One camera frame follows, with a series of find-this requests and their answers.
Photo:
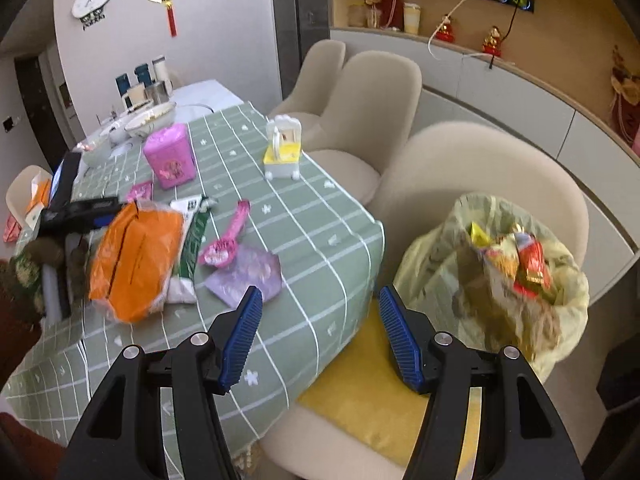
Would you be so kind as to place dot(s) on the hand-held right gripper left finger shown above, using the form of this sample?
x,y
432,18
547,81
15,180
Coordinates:
x,y
242,335

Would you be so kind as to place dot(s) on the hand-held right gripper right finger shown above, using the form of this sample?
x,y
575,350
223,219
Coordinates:
x,y
400,340

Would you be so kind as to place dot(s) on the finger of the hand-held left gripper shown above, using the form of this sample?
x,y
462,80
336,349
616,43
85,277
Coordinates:
x,y
75,215
67,180

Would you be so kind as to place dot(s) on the yellow plastic trash bag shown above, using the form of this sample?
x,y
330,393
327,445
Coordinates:
x,y
425,270

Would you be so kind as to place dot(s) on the orange snack packet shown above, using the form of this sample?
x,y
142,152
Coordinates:
x,y
135,260

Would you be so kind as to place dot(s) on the brown paper bag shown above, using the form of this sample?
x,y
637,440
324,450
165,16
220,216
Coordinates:
x,y
500,315

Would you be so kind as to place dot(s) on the orange tissue box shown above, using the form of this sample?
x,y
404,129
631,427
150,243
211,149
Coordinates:
x,y
39,194

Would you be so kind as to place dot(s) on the white bowl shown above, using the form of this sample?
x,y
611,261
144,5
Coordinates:
x,y
96,150
119,131

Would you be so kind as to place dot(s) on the purple foil wrapper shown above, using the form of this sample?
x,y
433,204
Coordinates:
x,y
250,275

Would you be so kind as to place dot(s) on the small pink packet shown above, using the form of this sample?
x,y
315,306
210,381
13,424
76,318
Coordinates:
x,y
140,191

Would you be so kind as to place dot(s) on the yellow seat cushion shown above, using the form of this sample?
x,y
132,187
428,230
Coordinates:
x,y
360,400

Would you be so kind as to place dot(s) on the pink plastic spoon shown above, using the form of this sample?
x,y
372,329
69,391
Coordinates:
x,y
220,252

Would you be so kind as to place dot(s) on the green checked tablecloth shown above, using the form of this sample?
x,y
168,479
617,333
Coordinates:
x,y
310,270

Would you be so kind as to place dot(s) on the patterned ceramic bowl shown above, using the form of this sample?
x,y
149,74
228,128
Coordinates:
x,y
150,120

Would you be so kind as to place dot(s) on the pink tissue pack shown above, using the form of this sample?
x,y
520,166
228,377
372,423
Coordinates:
x,y
170,160

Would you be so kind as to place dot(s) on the white pitcher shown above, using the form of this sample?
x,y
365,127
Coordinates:
x,y
135,97

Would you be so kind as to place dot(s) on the green white packet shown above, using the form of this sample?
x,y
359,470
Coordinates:
x,y
192,240

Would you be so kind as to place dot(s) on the dark blue bottle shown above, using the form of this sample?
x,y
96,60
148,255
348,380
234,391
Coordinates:
x,y
123,85

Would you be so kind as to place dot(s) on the steel cup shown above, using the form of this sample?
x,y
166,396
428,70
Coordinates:
x,y
157,92

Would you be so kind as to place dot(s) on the teal bottle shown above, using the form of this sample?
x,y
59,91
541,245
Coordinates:
x,y
142,74

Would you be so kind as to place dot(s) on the white thermos bottle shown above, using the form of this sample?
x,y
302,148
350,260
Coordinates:
x,y
162,70

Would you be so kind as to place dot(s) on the person's dark red clothing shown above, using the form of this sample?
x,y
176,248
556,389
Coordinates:
x,y
25,450

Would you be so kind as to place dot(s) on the white yellow toy chair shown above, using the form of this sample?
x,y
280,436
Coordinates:
x,y
282,155

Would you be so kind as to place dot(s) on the beige dining chair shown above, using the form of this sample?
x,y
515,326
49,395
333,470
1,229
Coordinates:
x,y
475,160
380,90
320,65

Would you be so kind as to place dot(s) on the white lower cabinet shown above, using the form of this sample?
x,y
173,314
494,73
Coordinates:
x,y
500,95

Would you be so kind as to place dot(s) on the dark glass cabinet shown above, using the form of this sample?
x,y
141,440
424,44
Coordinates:
x,y
300,25

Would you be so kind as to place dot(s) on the red figurine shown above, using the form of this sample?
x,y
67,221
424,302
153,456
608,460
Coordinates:
x,y
445,30
492,42

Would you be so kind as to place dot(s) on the yellow white cup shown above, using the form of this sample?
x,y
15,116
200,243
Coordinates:
x,y
412,19

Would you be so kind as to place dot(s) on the glass jar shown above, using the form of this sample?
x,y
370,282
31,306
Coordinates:
x,y
356,16

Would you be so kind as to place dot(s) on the large red flower gift bag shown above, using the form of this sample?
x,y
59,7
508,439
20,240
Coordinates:
x,y
627,100

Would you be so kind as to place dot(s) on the red gift bag with flowers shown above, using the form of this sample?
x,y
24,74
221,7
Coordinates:
x,y
390,7

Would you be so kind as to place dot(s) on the wooden shelf unit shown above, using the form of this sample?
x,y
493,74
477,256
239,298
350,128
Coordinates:
x,y
565,35

